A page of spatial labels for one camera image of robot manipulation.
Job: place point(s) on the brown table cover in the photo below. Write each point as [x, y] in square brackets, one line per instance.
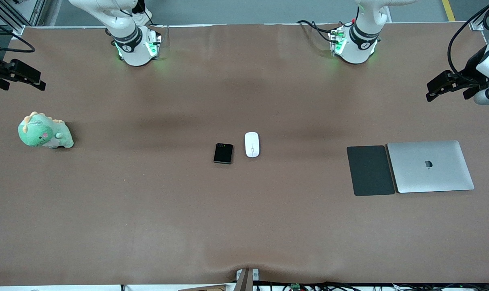
[244, 222]

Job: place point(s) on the green dinosaur plush toy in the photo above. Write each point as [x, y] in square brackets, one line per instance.
[40, 133]

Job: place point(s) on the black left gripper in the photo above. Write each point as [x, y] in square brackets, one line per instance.
[472, 66]

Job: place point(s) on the black folding phone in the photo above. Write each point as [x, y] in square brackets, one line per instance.
[223, 153]

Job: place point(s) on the silver closed laptop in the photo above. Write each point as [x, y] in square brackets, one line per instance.
[430, 178]

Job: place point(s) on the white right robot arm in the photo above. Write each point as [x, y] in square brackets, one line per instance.
[131, 44]

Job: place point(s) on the aluminium frame profile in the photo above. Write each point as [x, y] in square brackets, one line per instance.
[36, 10]

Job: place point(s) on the white computer mouse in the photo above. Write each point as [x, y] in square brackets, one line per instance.
[252, 144]

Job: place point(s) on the black mouse pad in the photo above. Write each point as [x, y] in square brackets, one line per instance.
[369, 170]

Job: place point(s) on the small aluminium corner bracket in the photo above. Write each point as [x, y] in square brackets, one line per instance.
[477, 26]

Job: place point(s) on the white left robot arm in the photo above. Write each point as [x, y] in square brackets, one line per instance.
[359, 40]

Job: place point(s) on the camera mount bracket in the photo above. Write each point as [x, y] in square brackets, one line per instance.
[246, 281]

